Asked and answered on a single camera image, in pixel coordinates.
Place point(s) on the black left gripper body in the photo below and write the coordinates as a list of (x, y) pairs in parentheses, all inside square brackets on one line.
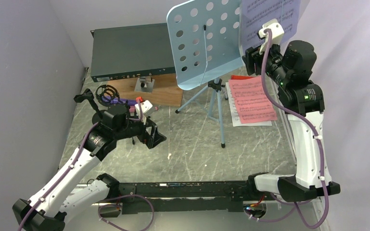
[(139, 131)]

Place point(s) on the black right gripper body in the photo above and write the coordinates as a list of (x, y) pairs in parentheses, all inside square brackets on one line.
[(274, 68)]

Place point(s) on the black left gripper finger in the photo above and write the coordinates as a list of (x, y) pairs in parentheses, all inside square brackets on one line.
[(148, 123), (153, 137)]

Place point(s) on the purple microphone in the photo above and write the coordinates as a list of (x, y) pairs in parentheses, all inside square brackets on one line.
[(108, 101)]

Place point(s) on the pink sheet music page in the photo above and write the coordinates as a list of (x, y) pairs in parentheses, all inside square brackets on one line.
[(251, 102)]

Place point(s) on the black round-base mic stand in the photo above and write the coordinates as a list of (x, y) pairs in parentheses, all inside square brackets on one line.
[(87, 95)]

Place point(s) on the black tripod mic stand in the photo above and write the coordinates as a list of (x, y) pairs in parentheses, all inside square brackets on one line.
[(106, 94)]

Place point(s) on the lavender sheet music page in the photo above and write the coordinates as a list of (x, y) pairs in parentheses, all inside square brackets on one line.
[(255, 13)]

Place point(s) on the white sheet music page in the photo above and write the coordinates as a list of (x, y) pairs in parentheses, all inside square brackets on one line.
[(236, 122)]

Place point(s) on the light blue music stand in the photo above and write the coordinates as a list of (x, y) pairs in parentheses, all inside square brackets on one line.
[(204, 39)]

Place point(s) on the red sheet music papers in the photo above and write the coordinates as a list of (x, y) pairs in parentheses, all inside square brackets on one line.
[(236, 77)]

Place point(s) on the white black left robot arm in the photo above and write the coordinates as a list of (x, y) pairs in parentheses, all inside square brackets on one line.
[(53, 206)]

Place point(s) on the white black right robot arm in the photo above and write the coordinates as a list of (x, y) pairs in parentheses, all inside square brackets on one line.
[(302, 101)]

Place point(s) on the wooden board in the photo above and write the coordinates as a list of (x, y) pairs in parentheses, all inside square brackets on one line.
[(165, 90)]

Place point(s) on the dark green rack unit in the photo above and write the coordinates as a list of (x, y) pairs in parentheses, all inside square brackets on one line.
[(130, 52)]

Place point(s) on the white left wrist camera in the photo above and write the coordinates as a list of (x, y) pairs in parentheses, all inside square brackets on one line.
[(144, 108)]

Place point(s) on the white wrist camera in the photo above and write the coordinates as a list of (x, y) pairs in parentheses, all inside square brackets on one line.
[(272, 32), (144, 108)]

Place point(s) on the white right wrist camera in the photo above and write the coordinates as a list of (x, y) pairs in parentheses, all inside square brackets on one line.
[(272, 32)]

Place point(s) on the grey metal bracket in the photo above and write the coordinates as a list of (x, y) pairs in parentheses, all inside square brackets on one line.
[(145, 84)]

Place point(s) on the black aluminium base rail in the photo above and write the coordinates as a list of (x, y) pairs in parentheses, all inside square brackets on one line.
[(230, 196)]

